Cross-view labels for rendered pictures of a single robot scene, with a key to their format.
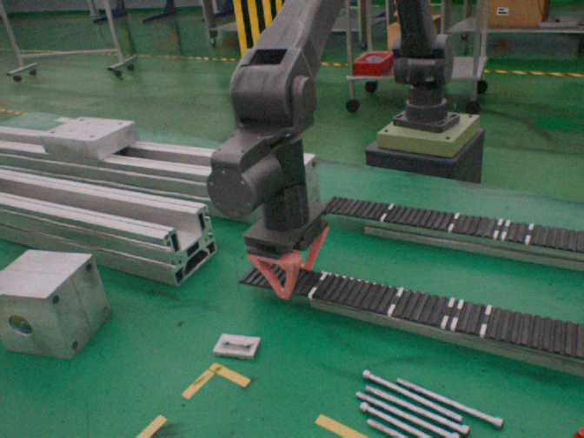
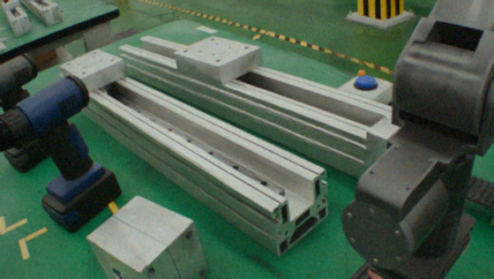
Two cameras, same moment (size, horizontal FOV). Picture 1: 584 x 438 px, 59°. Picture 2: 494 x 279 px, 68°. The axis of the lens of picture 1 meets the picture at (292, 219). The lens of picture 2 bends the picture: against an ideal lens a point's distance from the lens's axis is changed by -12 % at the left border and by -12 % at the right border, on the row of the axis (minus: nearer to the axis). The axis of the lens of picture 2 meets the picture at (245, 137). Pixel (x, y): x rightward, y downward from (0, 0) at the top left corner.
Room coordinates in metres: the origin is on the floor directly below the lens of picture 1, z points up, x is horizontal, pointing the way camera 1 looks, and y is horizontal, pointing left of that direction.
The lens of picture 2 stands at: (0.26, 0.06, 1.19)
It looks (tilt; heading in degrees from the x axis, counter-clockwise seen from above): 32 degrees down; 21
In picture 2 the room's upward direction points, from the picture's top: 10 degrees counter-clockwise
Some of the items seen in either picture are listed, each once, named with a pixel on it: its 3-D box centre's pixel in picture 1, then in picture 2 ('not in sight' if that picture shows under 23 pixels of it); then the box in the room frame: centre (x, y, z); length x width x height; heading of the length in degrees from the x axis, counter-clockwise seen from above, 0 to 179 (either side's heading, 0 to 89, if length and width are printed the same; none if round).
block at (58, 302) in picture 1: (55, 296); (156, 250); (0.55, 0.31, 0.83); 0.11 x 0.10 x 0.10; 161
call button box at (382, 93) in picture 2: not in sight; (363, 100); (0.97, 0.09, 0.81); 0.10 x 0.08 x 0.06; 148
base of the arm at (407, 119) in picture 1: (426, 104); not in sight; (1.05, -0.31, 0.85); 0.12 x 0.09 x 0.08; 42
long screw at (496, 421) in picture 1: (447, 401); not in sight; (0.35, -0.13, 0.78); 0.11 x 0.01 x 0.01; 49
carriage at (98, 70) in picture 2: not in sight; (93, 75); (0.99, 0.70, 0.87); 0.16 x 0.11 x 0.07; 58
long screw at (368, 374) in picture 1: (410, 394); not in sight; (0.36, -0.10, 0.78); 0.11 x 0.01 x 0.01; 48
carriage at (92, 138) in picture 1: (91, 143); (218, 64); (1.02, 0.39, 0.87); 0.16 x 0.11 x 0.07; 58
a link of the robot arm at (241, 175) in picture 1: (258, 143); (423, 161); (0.51, 0.02, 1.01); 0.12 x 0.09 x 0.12; 148
